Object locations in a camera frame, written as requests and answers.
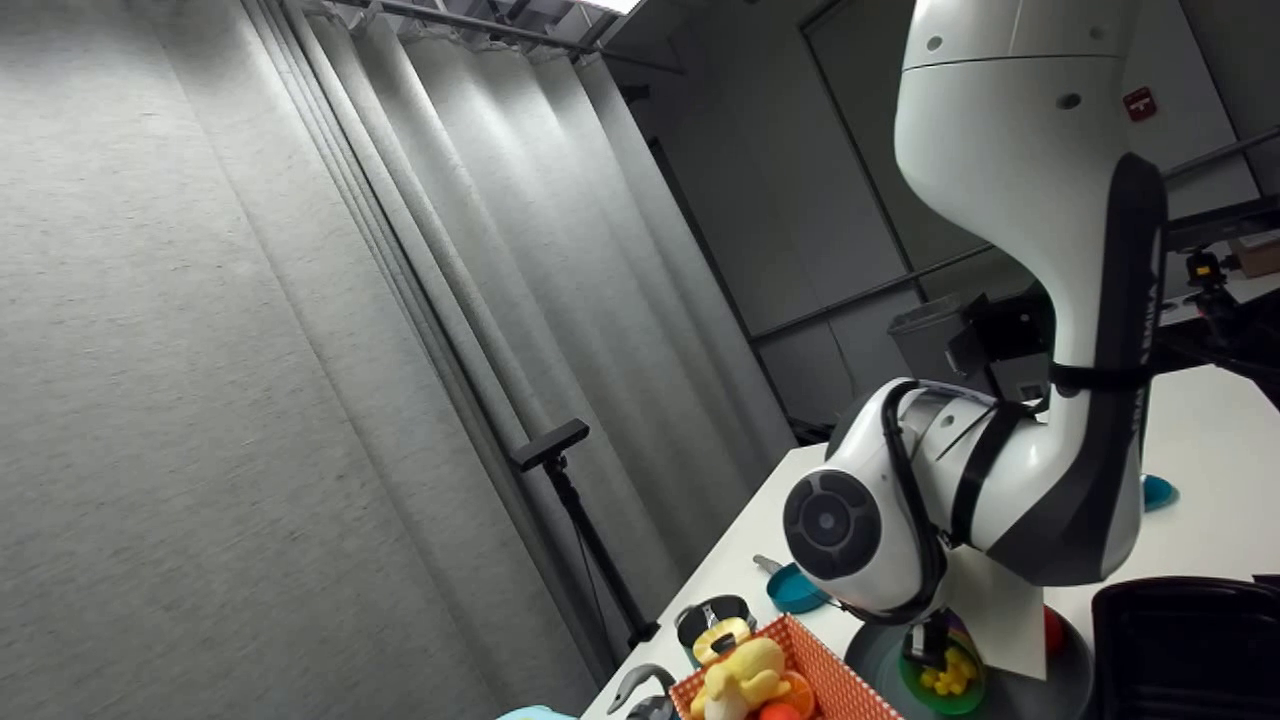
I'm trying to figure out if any blue toy pan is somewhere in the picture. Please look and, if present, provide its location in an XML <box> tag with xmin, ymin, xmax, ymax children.
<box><xmin>754</xmin><ymin>555</ymin><xmax>828</xmax><ymax>615</ymax></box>

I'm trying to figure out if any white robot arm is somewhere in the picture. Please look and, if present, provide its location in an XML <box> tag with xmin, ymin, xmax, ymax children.
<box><xmin>780</xmin><ymin>0</ymin><xmax>1168</xmax><ymax>625</ymax></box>

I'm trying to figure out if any black square tray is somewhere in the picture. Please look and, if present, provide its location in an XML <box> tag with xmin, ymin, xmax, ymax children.
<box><xmin>1090</xmin><ymin>576</ymin><xmax>1280</xmax><ymax>720</ymax></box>

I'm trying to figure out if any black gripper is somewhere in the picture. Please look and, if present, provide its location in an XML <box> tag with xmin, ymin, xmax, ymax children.
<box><xmin>903</xmin><ymin>607</ymin><xmax>954</xmax><ymax>663</ymax></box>

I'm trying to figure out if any green cup with yellow pieces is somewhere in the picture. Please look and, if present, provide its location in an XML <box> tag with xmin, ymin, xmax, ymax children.
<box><xmin>894</xmin><ymin>643</ymin><xmax>986</xmax><ymax>720</ymax></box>

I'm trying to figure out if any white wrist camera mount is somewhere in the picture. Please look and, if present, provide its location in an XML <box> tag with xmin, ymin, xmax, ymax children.
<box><xmin>942</xmin><ymin>547</ymin><xmax>1046</xmax><ymax>680</ymax></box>

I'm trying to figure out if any grey metal toy utensil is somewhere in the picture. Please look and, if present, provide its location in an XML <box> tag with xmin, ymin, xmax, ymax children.
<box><xmin>603</xmin><ymin>660</ymin><xmax>678</xmax><ymax>720</ymax></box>

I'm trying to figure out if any blue small plate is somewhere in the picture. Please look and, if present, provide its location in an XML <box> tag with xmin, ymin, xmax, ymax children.
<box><xmin>1144</xmin><ymin>477</ymin><xmax>1180</xmax><ymax>514</ymax></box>

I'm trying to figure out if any black camera tripod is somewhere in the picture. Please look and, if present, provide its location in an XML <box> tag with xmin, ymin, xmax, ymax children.
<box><xmin>510</xmin><ymin>420</ymin><xmax>654</xmax><ymax>643</ymax></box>

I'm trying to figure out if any red toy ball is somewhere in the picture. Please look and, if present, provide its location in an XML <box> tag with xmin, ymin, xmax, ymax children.
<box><xmin>1042</xmin><ymin>607</ymin><xmax>1073</xmax><ymax>660</ymax></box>

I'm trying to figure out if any black and yellow toy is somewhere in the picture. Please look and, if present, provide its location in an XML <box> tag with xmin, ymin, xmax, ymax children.
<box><xmin>675</xmin><ymin>595</ymin><xmax>754</xmax><ymax>668</ymax></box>

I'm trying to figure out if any dark grey round plate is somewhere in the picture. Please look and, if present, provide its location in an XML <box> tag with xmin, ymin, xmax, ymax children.
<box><xmin>843</xmin><ymin>625</ymin><xmax>1096</xmax><ymax>720</ymax></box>

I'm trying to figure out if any yellow plush toy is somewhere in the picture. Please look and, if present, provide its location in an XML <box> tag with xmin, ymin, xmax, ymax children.
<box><xmin>691</xmin><ymin>637</ymin><xmax>789</xmax><ymax>720</ymax></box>

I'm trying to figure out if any orange checkered basket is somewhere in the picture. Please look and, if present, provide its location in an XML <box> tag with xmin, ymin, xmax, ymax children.
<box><xmin>666</xmin><ymin>615</ymin><xmax>903</xmax><ymax>720</ymax></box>

